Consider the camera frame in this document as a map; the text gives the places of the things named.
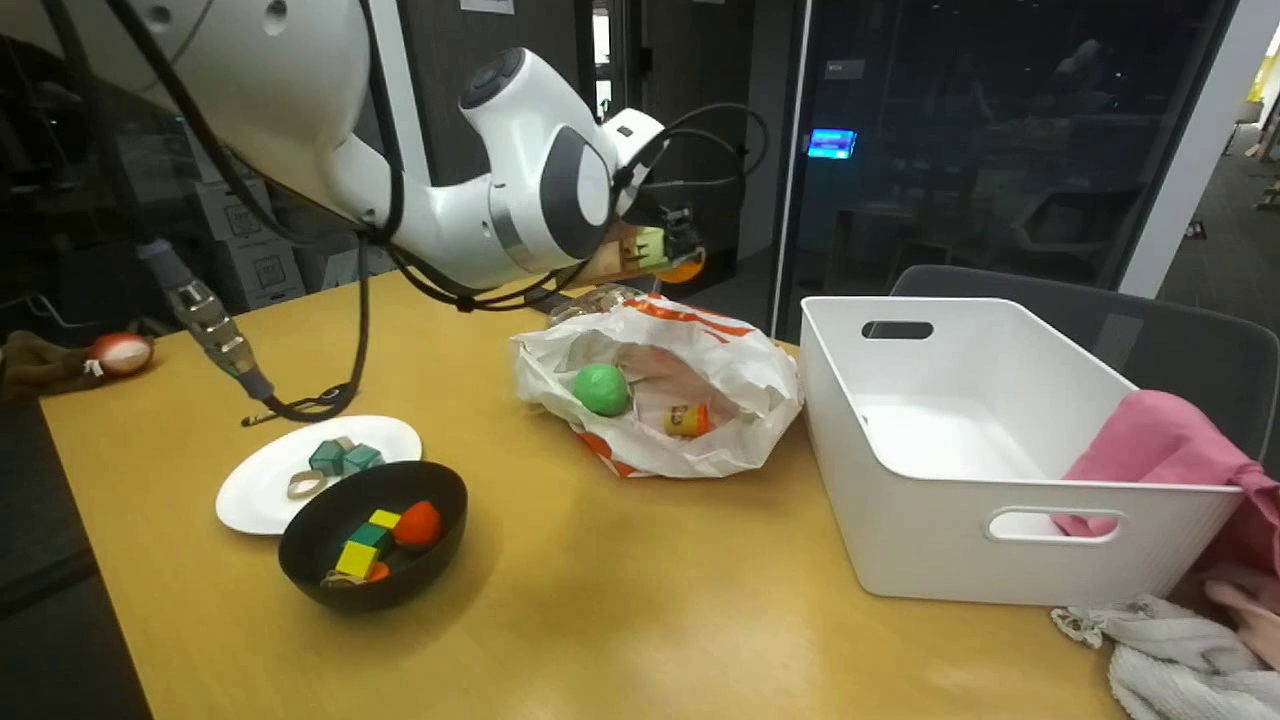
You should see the thin black cable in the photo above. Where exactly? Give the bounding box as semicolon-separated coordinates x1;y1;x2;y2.
638;100;775;225

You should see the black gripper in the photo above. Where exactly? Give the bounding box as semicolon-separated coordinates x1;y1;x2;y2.
648;194;711;290

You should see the black bowl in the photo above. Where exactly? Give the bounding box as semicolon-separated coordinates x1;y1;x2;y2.
277;459;471;614

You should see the white plate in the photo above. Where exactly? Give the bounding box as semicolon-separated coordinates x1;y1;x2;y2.
212;413;424;540

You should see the grey office chair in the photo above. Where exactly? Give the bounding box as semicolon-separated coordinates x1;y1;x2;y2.
894;258;1280;471

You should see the yellow play-doh can orange lid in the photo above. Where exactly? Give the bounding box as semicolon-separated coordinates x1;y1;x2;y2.
659;399;718;442

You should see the small red-orange ball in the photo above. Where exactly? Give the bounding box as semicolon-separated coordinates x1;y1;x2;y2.
391;494;450;551

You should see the grey cloth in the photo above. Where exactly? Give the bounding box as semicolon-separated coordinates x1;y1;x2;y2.
1052;594;1280;720

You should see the blue lit screen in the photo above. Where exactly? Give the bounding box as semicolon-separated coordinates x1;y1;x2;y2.
805;124;860;163

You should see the green ball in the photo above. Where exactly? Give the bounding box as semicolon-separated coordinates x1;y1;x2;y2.
570;360;638;419

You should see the white plastic bin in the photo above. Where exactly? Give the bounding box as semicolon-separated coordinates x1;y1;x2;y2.
797;290;1250;612

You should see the white orange-print plastic bag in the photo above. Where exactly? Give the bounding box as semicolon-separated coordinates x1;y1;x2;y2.
513;290;810;485

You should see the thick black cable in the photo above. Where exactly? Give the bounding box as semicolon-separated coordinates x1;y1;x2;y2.
38;0;411;429

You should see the brown plush toy red head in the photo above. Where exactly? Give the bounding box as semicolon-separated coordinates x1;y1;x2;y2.
0;329;161;399

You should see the large orange ball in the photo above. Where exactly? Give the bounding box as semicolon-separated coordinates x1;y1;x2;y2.
659;253;711;290

